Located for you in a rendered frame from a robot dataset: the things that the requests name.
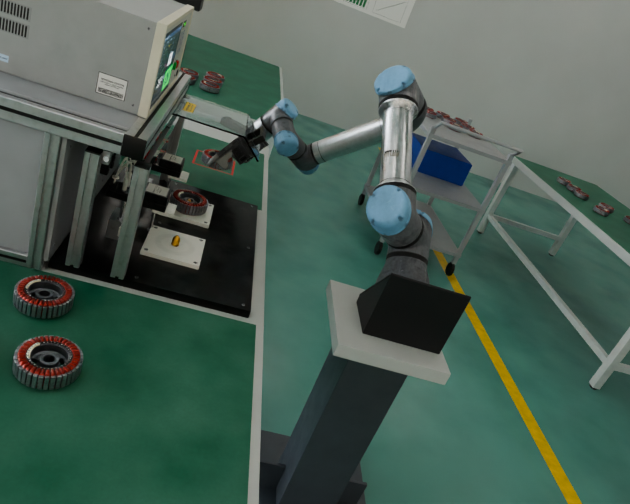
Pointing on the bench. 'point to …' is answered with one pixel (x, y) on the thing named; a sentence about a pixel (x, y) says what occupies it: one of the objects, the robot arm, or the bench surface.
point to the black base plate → (230, 227)
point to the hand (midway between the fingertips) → (215, 160)
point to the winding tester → (85, 46)
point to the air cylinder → (114, 224)
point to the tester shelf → (76, 113)
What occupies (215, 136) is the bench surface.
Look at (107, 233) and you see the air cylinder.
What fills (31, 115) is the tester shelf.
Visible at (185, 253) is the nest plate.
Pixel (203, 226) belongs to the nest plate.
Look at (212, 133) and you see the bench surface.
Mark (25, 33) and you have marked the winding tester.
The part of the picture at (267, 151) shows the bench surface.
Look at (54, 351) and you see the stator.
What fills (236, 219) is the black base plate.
